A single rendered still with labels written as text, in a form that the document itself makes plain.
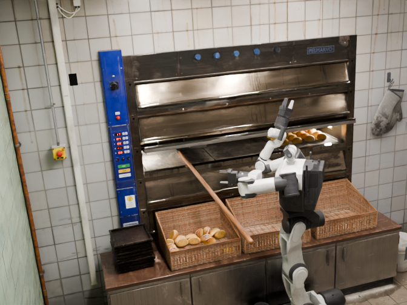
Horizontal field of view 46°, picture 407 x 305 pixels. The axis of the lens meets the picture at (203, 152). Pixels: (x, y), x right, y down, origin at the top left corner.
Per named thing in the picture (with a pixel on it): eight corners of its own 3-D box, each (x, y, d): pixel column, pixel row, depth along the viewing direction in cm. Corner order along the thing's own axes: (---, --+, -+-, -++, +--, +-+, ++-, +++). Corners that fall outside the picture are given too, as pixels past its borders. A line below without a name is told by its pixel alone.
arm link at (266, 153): (269, 141, 349) (257, 162, 358) (263, 144, 341) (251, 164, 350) (281, 150, 345) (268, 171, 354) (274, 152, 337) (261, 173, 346)
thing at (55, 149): (53, 158, 353) (51, 145, 349) (67, 156, 355) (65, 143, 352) (53, 161, 346) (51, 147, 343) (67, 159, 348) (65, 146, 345)
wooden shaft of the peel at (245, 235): (254, 244, 261) (254, 239, 260) (249, 245, 260) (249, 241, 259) (181, 154, 418) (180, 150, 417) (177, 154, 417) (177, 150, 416)
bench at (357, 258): (108, 312, 402) (99, 252, 384) (360, 256, 463) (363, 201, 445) (115, 357, 350) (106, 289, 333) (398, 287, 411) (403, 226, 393)
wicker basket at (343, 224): (289, 216, 424) (289, 187, 416) (346, 205, 438) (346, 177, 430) (316, 241, 380) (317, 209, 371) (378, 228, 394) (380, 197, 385)
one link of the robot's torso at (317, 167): (324, 199, 331) (325, 150, 320) (321, 221, 301) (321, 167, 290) (281, 196, 340) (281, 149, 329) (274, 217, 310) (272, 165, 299)
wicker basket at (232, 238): (156, 242, 393) (153, 211, 385) (221, 229, 409) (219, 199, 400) (171, 272, 349) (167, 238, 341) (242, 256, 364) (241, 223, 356)
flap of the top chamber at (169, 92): (137, 109, 360) (133, 82, 360) (347, 84, 404) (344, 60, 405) (138, 108, 356) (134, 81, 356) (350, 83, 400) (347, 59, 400)
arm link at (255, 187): (240, 201, 296) (276, 196, 291) (236, 181, 295) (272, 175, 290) (241, 196, 307) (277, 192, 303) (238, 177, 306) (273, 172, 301)
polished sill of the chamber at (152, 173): (143, 176, 383) (142, 171, 382) (341, 144, 428) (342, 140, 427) (144, 178, 377) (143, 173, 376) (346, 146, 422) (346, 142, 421)
